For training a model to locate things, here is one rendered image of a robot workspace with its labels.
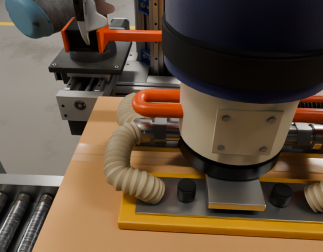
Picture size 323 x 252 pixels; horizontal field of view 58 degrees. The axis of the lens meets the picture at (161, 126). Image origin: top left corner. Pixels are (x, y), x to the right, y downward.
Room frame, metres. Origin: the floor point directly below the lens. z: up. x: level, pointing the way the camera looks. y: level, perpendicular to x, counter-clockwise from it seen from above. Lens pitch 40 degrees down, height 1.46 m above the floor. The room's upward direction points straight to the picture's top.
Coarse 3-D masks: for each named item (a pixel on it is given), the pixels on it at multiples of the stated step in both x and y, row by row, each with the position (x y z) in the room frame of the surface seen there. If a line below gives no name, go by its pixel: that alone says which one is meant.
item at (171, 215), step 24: (168, 192) 0.28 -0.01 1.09; (192, 192) 0.26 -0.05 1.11; (264, 192) 0.28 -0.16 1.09; (288, 192) 0.26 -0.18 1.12; (120, 216) 0.24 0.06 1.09; (144, 216) 0.24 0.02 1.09; (168, 216) 0.24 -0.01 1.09; (192, 216) 0.24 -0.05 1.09; (216, 216) 0.24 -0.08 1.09; (240, 216) 0.24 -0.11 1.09; (264, 216) 0.24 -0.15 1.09; (288, 216) 0.24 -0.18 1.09; (312, 216) 0.24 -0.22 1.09
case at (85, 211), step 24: (96, 120) 0.49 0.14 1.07; (96, 144) 0.41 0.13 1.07; (72, 168) 0.35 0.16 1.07; (96, 168) 0.35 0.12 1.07; (144, 168) 0.35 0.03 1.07; (168, 168) 0.35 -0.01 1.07; (192, 168) 0.35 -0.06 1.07; (288, 168) 0.35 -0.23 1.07; (312, 168) 0.35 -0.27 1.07; (72, 192) 0.30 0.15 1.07; (96, 192) 0.30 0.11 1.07; (120, 192) 0.30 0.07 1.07; (48, 216) 0.25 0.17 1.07; (72, 216) 0.25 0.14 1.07; (96, 216) 0.25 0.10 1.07; (48, 240) 0.21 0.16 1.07; (72, 240) 0.21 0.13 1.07; (96, 240) 0.21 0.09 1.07; (120, 240) 0.21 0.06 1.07; (144, 240) 0.21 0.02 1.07; (168, 240) 0.21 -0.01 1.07; (192, 240) 0.21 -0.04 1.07; (216, 240) 0.21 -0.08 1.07; (240, 240) 0.21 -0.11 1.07; (264, 240) 0.21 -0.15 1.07; (288, 240) 0.21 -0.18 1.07; (312, 240) 0.21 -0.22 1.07
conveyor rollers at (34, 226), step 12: (0, 204) 0.65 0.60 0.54; (24, 204) 0.65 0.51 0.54; (48, 204) 0.65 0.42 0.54; (12, 216) 0.59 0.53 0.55; (36, 216) 0.59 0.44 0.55; (0, 228) 0.55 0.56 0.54; (12, 228) 0.55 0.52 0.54; (36, 228) 0.55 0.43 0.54; (0, 240) 0.50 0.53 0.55; (24, 240) 0.50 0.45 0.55
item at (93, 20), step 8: (88, 0) 0.61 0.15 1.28; (88, 8) 0.61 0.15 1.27; (88, 16) 0.60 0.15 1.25; (96, 16) 0.60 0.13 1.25; (104, 16) 0.60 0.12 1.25; (80, 24) 0.59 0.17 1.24; (88, 24) 0.60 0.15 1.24; (96, 24) 0.60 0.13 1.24; (104, 24) 0.59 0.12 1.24; (80, 32) 0.60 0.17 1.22; (88, 32) 0.61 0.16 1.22; (88, 40) 0.60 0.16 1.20
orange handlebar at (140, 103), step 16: (112, 32) 0.63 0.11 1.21; (128, 32) 0.63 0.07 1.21; (144, 32) 0.63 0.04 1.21; (160, 32) 0.63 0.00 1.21; (144, 96) 0.38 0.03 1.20; (160, 96) 0.38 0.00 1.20; (176, 96) 0.38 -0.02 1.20; (320, 96) 0.37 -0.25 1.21; (144, 112) 0.35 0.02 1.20; (160, 112) 0.34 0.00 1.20; (176, 112) 0.34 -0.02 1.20; (304, 112) 0.33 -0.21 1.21; (320, 112) 0.33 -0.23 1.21
